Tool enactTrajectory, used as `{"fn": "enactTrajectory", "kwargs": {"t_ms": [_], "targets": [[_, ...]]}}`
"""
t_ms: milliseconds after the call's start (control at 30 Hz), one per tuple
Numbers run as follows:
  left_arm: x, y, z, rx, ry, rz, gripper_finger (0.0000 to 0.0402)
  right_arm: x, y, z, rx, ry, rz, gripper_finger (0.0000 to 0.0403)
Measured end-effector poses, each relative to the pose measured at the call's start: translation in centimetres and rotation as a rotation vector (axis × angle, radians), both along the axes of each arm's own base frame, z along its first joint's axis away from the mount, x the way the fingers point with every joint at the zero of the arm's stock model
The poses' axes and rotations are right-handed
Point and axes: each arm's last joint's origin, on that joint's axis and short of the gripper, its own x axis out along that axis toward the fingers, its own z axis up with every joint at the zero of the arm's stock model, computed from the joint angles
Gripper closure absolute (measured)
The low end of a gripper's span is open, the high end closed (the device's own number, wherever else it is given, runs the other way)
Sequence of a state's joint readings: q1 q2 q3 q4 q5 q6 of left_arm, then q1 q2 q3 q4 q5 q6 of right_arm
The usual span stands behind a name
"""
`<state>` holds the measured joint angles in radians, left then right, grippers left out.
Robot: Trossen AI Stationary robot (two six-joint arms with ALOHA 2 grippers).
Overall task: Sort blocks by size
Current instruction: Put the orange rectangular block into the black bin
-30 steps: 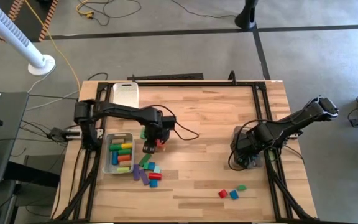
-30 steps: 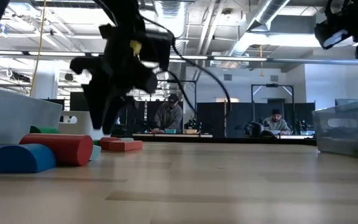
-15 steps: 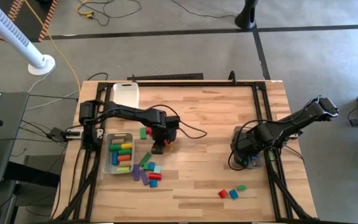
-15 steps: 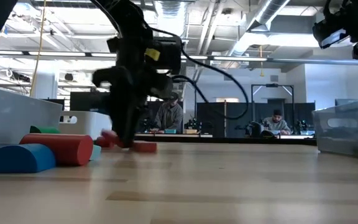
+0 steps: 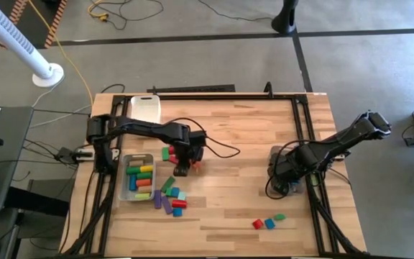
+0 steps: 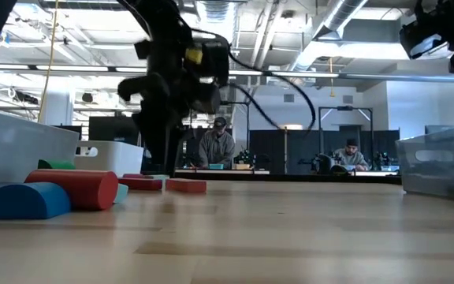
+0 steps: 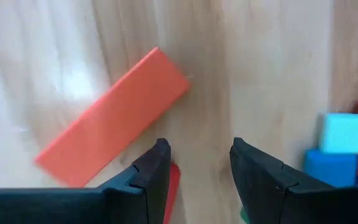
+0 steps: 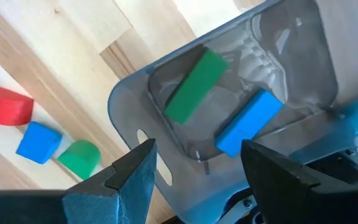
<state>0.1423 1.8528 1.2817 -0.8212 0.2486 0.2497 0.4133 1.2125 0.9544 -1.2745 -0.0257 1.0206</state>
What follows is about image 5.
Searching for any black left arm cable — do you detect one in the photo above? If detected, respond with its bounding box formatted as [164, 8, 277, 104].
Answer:
[169, 117, 242, 159]

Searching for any black pedestal stand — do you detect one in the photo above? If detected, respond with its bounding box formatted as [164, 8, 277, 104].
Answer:
[271, 0, 300, 35]

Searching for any black clamp bracket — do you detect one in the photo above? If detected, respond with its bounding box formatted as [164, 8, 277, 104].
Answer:
[263, 81, 275, 99]

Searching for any black flat bar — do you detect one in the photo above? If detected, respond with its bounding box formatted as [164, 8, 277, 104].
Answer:
[147, 84, 236, 94]

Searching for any black desk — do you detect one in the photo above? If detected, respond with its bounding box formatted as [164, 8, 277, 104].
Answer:
[0, 106, 35, 217]

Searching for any black aluminium table frame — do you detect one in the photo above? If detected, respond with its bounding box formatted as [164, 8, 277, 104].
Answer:
[61, 92, 364, 257]

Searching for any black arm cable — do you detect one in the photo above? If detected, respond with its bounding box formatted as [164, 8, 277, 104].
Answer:
[264, 139, 311, 201]
[169, 117, 242, 159]

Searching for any coiled black floor cable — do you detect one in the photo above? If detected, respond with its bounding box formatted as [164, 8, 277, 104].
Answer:
[88, 0, 165, 32]

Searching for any yellow cable with plug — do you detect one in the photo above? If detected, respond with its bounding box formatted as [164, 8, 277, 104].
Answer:
[87, 0, 110, 22]

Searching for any long green block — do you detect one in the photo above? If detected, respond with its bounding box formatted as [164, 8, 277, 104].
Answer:
[160, 176, 176, 194]

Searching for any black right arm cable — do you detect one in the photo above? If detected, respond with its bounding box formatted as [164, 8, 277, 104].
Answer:
[264, 139, 311, 201]

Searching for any clear plastic bin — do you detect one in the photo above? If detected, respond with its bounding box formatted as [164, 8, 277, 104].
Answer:
[117, 153, 157, 201]
[267, 145, 311, 195]

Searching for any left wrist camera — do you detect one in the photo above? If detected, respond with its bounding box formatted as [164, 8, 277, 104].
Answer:
[172, 165, 190, 178]

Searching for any orange black striped mat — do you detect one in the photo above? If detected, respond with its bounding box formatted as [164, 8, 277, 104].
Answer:
[0, 0, 68, 50]

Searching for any purple long block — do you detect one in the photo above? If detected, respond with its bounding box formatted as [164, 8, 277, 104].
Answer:
[160, 195, 174, 216]
[152, 189, 164, 210]

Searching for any long yellow floor cable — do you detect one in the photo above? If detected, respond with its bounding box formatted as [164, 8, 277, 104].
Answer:
[27, 0, 95, 109]

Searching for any thin black floor cable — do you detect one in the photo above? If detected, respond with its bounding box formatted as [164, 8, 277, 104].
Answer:
[198, 0, 275, 22]

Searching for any white plastic bin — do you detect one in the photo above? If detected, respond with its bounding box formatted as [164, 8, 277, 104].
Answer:
[130, 94, 162, 123]

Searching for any left clear plastic bin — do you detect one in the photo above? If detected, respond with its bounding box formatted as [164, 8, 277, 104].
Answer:
[117, 153, 157, 201]

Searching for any white tower fan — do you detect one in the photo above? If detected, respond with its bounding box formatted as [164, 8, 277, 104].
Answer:
[0, 0, 65, 88]

